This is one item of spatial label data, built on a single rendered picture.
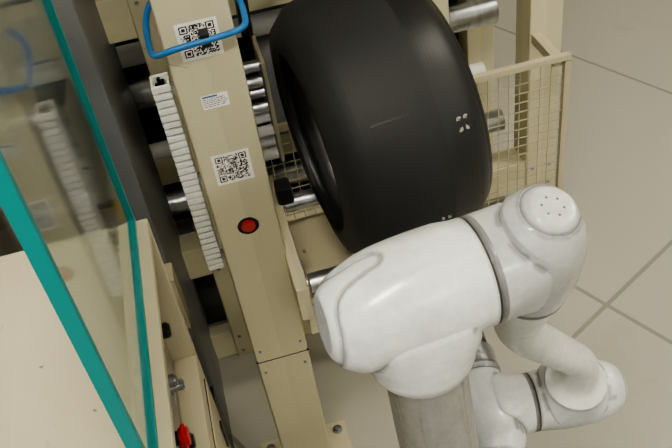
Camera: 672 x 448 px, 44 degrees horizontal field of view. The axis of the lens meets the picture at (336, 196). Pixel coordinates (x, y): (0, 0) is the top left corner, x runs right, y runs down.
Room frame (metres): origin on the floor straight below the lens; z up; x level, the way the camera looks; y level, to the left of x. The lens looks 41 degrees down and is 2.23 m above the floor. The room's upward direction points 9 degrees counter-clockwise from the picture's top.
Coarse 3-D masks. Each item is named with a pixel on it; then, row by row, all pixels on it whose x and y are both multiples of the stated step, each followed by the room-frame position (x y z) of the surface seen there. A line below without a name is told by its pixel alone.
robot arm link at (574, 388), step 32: (512, 320) 0.68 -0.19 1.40; (544, 320) 0.67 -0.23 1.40; (544, 352) 0.74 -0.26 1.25; (576, 352) 0.77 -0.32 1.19; (544, 384) 0.83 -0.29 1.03; (576, 384) 0.79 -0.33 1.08; (608, 384) 0.83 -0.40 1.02; (544, 416) 0.80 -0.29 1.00; (576, 416) 0.78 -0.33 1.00; (608, 416) 0.80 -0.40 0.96
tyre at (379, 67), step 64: (320, 0) 1.48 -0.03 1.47; (384, 0) 1.43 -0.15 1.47; (320, 64) 1.31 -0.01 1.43; (384, 64) 1.29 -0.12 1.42; (448, 64) 1.29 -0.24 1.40; (320, 128) 1.27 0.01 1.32; (384, 128) 1.21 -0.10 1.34; (448, 128) 1.22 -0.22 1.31; (320, 192) 1.48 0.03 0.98; (384, 192) 1.16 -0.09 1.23; (448, 192) 1.18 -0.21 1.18
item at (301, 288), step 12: (276, 204) 1.51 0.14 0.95; (288, 228) 1.42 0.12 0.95; (288, 240) 1.38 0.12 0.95; (288, 252) 1.34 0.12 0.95; (288, 264) 1.30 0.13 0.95; (300, 264) 1.30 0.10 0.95; (300, 276) 1.26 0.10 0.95; (300, 288) 1.23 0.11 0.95; (300, 300) 1.22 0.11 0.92; (300, 312) 1.22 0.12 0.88; (312, 312) 1.22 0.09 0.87
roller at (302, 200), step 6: (294, 192) 1.57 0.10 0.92; (300, 192) 1.57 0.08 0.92; (306, 192) 1.56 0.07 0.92; (312, 192) 1.56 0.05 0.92; (294, 198) 1.55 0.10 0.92; (300, 198) 1.55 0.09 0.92; (306, 198) 1.55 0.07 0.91; (312, 198) 1.55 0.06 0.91; (288, 204) 1.54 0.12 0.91; (294, 204) 1.54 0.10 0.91; (300, 204) 1.54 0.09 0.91; (306, 204) 1.55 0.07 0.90; (312, 204) 1.55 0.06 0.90; (318, 204) 1.55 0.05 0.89; (288, 210) 1.54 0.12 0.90; (294, 210) 1.54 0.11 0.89
